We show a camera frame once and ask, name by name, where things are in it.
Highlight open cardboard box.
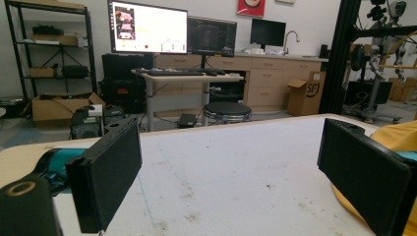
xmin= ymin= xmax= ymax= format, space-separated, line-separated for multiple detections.
xmin=20 ymin=91 xmax=106 ymax=123

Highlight white standing desk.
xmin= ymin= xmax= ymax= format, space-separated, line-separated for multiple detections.
xmin=131 ymin=68 xmax=246 ymax=133

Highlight red wall picture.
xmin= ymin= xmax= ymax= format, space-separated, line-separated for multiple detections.
xmin=236 ymin=0 xmax=267 ymax=19

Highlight black metal shelf rack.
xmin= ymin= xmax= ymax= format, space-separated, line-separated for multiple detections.
xmin=4 ymin=0 xmax=98 ymax=100

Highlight long cardboard box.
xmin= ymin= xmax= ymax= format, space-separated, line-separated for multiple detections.
xmin=30 ymin=32 xmax=80 ymax=46

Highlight dark computer monitor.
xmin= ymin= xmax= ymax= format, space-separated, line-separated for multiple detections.
xmin=187 ymin=16 xmax=238 ymax=58

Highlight round black stool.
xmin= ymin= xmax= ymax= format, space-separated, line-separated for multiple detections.
xmin=202 ymin=100 xmax=253 ymax=126

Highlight black metal frame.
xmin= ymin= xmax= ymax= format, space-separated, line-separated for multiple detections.
xmin=319 ymin=0 xmax=417 ymax=115

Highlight black bag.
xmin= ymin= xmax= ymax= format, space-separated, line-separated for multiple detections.
xmin=61 ymin=64 xmax=89 ymax=80
xmin=31 ymin=24 xmax=65 ymax=36

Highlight lit computer monitor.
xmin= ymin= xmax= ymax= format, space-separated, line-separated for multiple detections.
xmin=107 ymin=0 xmax=189 ymax=55

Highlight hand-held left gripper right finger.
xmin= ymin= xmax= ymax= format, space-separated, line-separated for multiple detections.
xmin=317 ymin=117 xmax=412 ymax=236

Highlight flat black box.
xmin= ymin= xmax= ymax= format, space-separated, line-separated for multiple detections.
xmin=176 ymin=113 xmax=198 ymax=129

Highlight printed upright cardboard box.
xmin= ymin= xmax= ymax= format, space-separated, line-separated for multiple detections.
xmin=286 ymin=71 xmax=328 ymax=118

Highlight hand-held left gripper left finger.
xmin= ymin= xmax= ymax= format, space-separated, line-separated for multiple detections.
xmin=65 ymin=117 xmax=144 ymax=234

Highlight stacked cardboard boxes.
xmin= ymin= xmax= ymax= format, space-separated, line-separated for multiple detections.
xmin=387 ymin=76 xmax=417 ymax=103

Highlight grey robot on stand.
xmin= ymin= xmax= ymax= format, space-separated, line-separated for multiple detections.
xmin=343 ymin=0 xmax=417 ymax=125

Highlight yellow cloth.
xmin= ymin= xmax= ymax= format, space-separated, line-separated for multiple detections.
xmin=330 ymin=120 xmax=417 ymax=236

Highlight large black equipment case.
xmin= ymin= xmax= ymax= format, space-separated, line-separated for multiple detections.
xmin=98 ymin=52 xmax=155 ymax=114

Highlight wooden cabinet with counter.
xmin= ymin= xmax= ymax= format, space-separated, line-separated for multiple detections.
xmin=153 ymin=52 xmax=329 ymax=114

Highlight small cardboard box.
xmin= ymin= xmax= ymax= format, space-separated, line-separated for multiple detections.
xmin=29 ymin=67 xmax=55 ymax=79

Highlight black keyboard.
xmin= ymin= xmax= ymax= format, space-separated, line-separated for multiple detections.
xmin=147 ymin=69 xmax=207 ymax=78

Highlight metal faucet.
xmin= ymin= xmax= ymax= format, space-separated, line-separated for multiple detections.
xmin=282 ymin=29 xmax=301 ymax=55

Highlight black device with white top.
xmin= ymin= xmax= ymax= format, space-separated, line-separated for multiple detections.
xmin=70 ymin=104 xmax=105 ymax=141

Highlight small black monitor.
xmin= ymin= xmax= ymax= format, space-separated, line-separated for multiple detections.
xmin=250 ymin=18 xmax=287 ymax=48

